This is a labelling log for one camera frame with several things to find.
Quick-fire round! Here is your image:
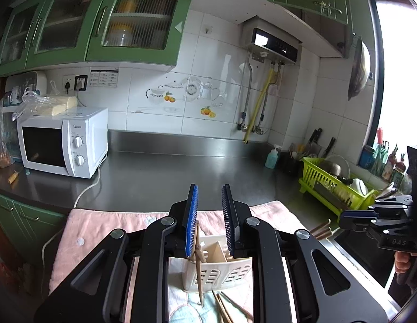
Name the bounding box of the green glass-door wall cabinet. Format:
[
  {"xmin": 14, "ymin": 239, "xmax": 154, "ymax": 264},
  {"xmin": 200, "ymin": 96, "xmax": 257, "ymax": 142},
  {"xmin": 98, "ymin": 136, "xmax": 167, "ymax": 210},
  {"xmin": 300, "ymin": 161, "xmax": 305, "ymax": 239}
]
[{"xmin": 0, "ymin": 0, "xmax": 199, "ymax": 78}]

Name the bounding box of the person's right hand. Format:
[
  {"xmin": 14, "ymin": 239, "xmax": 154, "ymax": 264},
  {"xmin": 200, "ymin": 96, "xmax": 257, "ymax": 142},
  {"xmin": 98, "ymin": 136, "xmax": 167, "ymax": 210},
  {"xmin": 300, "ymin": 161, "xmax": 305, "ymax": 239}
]
[{"xmin": 394, "ymin": 252, "xmax": 414, "ymax": 274}]

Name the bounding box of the blue utensil container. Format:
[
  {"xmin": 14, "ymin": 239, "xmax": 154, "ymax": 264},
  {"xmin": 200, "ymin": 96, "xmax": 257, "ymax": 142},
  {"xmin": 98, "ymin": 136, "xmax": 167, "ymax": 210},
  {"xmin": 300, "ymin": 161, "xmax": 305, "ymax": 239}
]
[{"xmin": 359, "ymin": 145, "xmax": 377, "ymax": 169}]

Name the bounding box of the black utensil cup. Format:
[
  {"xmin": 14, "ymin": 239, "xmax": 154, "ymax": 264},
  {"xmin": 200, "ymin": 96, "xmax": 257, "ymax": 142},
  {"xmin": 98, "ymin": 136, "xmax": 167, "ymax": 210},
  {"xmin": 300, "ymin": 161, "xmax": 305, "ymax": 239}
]
[{"xmin": 287, "ymin": 143, "xmax": 305, "ymax": 175}]

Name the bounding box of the thin grey hose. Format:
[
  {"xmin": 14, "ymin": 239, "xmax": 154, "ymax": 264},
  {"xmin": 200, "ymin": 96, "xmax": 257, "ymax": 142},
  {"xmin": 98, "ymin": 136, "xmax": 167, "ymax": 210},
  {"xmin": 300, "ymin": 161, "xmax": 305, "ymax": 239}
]
[{"xmin": 257, "ymin": 74, "xmax": 279, "ymax": 133}]

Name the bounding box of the white microwave oven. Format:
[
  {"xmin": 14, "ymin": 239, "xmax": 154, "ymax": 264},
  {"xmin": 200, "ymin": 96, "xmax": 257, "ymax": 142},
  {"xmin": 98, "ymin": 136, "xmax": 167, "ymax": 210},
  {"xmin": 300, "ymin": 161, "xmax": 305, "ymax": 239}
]
[{"xmin": 16, "ymin": 107, "xmax": 109, "ymax": 180}]

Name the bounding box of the white bowl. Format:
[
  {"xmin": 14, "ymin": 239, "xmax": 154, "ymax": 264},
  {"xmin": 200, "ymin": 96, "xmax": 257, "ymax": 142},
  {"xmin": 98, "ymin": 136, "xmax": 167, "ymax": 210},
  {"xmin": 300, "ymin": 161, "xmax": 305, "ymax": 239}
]
[{"xmin": 350, "ymin": 178, "xmax": 369, "ymax": 196}]

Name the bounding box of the hanging steel wok lid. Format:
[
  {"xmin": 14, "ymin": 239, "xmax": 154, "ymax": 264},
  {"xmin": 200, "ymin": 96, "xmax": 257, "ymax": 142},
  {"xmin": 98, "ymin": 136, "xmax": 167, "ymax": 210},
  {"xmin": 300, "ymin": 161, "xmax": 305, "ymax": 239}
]
[{"xmin": 347, "ymin": 34, "xmax": 374, "ymax": 101}]

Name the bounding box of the black-handled cleaver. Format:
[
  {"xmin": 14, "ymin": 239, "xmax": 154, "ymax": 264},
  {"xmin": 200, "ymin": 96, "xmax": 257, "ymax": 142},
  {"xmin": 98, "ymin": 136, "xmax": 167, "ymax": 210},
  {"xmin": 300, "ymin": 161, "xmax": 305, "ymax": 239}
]
[{"xmin": 304, "ymin": 128, "xmax": 323, "ymax": 157}]

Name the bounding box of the brown sauce bottle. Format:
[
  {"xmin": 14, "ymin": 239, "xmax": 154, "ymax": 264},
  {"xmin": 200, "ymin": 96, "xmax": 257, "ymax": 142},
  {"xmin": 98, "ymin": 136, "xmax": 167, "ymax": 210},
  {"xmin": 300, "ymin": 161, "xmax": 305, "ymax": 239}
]
[{"xmin": 392, "ymin": 155, "xmax": 407, "ymax": 184}]

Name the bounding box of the white rounded appliance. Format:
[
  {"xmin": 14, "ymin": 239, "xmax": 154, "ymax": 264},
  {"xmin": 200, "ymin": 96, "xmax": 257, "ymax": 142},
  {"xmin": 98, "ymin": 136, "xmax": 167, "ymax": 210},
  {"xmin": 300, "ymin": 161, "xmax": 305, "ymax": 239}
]
[{"xmin": 5, "ymin": 71, "xmax": 48, "ymax": 106}]

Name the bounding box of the cream plastic chopstick holder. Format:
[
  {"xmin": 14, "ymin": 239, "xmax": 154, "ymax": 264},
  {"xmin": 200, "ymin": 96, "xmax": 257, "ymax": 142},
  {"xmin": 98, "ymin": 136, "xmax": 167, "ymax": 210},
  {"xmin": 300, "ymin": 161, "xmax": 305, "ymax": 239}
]
[{"xmin": 168, "ymin": 236, "xmax": 254, "ymax": 293}]

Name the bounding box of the silver gas water heater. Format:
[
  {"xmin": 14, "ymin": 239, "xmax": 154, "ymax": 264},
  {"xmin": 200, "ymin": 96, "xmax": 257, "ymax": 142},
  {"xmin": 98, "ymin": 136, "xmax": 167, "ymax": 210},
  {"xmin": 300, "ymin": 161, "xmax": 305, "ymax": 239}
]
[{"xmin": 242, "ymin": 18, "xmax": 303, "ymax": 65}]

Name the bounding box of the steel sink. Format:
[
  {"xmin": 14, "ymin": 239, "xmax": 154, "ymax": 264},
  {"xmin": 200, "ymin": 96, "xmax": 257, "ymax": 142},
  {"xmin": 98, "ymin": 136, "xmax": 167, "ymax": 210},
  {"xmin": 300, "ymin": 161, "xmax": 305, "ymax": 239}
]
[{"xmin": 333, "ymin": 229, "xmax": 397, "ymax": 290}]

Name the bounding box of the window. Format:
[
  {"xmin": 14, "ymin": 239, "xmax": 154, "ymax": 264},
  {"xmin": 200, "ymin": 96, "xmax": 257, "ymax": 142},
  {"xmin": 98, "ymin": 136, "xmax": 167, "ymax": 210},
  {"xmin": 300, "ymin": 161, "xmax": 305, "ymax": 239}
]
[{"xmin": 370, "ymin": 0, "xmax": 417, "ymax": 162}]

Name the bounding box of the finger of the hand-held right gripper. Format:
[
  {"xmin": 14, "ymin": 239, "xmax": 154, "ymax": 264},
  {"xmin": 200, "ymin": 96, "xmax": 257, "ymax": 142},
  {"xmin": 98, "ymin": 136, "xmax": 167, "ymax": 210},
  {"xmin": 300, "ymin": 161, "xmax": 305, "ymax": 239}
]
[
  {"xmin": 339, "ymin": 217, "xmax": 412, "ymax": 243},
  {"xmin": 339, "ymin": 195, "xmax": 414, "ymax": 221}
]

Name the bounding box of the grey metal hose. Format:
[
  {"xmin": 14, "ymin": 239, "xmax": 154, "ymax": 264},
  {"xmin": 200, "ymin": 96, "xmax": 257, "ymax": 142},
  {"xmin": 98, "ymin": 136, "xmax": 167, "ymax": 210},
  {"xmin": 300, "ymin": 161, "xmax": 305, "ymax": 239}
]
[{"xmin": 237, "ymin": 52, "xmax": 254, "ymax": 132}]

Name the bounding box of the teal soap pump bottle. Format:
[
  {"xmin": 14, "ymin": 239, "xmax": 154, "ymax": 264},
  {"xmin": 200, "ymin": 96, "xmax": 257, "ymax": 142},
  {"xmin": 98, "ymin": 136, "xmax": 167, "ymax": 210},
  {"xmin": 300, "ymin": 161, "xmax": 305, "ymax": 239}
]
[{"xmin": 265, "ymin": 144, "xmax": 282, "ymax": 169}]

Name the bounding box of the clear bag with yellow block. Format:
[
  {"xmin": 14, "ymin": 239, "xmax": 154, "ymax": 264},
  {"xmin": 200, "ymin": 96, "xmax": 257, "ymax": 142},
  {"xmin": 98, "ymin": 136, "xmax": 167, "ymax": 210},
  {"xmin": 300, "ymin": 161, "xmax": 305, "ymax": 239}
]
[{"xmin": 11, "ymin": 91, "xmax": 79, "ymax": 122}]

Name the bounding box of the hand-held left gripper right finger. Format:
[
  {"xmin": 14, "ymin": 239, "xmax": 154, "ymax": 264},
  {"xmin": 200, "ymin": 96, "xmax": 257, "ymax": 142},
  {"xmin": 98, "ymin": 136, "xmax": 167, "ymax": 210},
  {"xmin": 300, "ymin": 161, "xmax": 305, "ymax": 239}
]
[{"xmin": 222, "ymin": 183, "xmax": 389, "ymax": 323}]

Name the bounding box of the lime green dish rack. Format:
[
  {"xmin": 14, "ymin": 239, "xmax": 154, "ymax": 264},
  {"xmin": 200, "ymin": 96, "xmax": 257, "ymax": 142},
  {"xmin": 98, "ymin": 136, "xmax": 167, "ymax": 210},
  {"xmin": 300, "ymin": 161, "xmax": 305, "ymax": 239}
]
[{"xmin": 299, "ymin": 156, "xmax": 379, "ymax": 216}]

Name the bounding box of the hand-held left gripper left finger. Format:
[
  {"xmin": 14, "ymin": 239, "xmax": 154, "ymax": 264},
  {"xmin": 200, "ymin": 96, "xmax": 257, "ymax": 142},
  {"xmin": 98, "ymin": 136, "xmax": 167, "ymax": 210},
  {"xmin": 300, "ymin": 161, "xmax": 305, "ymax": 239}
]
[{"xmin": 33, "ymin": 183, "xmax": 199, "ymax": 323}]

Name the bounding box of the white power cable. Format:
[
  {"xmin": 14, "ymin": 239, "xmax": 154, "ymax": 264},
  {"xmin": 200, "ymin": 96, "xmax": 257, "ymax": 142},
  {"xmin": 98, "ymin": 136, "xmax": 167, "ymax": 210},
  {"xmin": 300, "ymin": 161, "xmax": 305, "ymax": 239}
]
[{"xmin": 40, "ymin": 153, "xmax": 108, "ymax": 300}]

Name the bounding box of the clear plastic bag with food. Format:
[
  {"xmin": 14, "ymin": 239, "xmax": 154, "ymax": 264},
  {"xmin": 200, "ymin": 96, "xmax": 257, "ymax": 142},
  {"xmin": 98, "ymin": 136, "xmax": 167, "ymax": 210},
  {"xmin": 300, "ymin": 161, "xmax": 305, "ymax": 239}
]
[{"xmin": 0, "ymin": 108, "xmax": 15, "ymax": 172}]

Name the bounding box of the pink printed blanket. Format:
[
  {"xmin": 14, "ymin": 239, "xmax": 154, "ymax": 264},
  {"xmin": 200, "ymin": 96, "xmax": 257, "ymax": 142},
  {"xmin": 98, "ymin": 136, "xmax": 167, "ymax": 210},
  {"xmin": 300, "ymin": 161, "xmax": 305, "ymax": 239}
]
[{"xmin": 48, "ymin": 200, "xmax": 308, "ymax": 323}]

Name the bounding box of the white instruction sticker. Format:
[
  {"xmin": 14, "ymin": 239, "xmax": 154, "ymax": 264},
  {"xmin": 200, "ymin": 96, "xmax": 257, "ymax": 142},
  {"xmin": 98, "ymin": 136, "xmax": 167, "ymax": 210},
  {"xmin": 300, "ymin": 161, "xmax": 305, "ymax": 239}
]
[{"xmin": 90, "ymin": 68, "xmax": 120, "ymax": 88}]

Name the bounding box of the yellow gas pipe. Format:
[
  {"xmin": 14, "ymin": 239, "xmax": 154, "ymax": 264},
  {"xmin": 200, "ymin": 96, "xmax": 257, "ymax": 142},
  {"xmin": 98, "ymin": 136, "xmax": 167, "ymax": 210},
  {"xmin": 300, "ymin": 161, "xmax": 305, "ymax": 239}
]
[{"xmin": 244, "ymin": 62, "xmax": 279, "ymax": 143}]

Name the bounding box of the green base cabinet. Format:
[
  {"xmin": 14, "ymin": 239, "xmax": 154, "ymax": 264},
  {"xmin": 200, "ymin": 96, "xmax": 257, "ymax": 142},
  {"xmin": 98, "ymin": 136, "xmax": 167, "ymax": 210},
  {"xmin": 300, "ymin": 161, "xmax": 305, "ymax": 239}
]
[{"xmin": 0, "ymin": 190, "xmax": 69, "ymax": 270}]

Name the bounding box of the black-handled knife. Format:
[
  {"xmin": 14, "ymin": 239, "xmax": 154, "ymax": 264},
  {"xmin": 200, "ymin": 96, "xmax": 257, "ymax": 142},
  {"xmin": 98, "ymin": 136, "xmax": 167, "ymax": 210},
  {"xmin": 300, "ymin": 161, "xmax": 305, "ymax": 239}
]
[{"xmin": 324, "ymin": 137, "xmax": 337, "ymax": 159}]

